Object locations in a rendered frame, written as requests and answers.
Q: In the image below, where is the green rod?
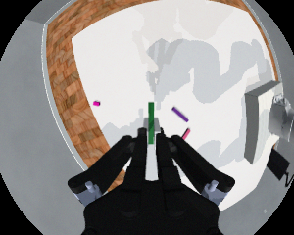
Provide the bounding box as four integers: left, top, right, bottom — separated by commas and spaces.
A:
148, 102, 154, 144

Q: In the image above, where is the pink rod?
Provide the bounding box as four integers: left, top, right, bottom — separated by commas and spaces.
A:
181, 128, 191, 140

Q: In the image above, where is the purple rod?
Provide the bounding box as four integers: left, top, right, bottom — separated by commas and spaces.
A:
172, 107, 189, 122

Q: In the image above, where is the small magenta block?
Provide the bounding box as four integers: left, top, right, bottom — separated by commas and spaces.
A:
93, 101, 100, 106

